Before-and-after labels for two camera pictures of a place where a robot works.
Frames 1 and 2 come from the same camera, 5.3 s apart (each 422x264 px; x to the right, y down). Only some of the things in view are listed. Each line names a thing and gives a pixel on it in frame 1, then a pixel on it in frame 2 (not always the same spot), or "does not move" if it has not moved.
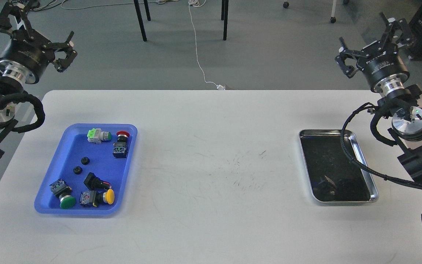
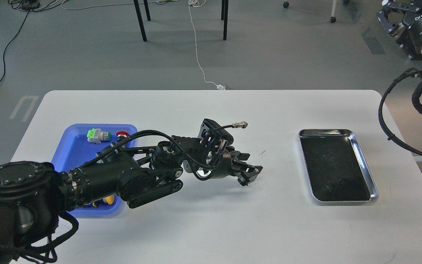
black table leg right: x=224 y=14 does not move
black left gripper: x=28 y=54 to x=225 y=167
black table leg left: x=140 y=17 does not move
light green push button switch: x=96 y=136 does not move
